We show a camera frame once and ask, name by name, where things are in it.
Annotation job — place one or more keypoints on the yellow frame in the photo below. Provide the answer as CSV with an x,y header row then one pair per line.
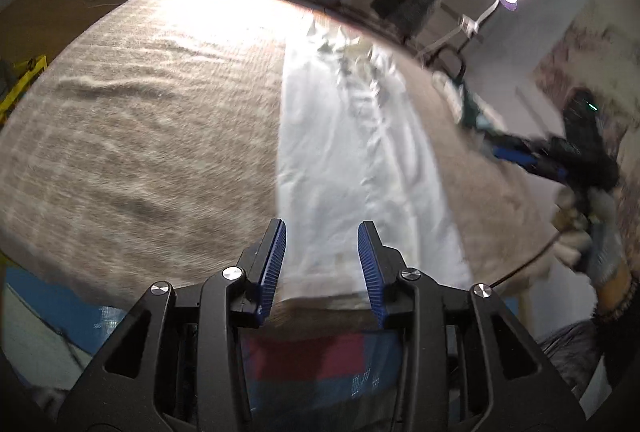
x,y
22,79

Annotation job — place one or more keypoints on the person's right hand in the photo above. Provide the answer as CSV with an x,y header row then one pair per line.
x,y
592,232

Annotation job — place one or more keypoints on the patterned wall hanging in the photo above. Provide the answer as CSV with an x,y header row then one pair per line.
x,y
580,56

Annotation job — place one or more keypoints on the teal cloth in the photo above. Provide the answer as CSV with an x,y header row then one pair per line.
x,y
472,109

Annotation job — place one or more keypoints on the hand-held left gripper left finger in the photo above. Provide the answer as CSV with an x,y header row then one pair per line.
x,y
273,269

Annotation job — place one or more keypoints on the crumpled light cloth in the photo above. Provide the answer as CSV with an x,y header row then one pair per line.
x,y
350,51

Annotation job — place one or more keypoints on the person's right forearm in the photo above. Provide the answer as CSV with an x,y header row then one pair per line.
x,y
617,287

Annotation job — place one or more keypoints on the beige textured blanket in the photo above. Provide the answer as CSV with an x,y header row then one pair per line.
x,y
140,136

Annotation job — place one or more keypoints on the grey cloth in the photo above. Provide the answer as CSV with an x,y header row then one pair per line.
x,y
575,352

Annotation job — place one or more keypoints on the white garment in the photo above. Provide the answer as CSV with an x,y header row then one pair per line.
x,y
350,171

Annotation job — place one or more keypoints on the blue and red foam mat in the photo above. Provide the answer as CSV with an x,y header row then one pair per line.
x,y
55,307

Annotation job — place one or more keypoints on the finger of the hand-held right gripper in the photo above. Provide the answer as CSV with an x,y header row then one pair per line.
x,y
520,157

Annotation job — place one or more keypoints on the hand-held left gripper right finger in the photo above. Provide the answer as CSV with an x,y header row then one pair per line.
x,y
370,274

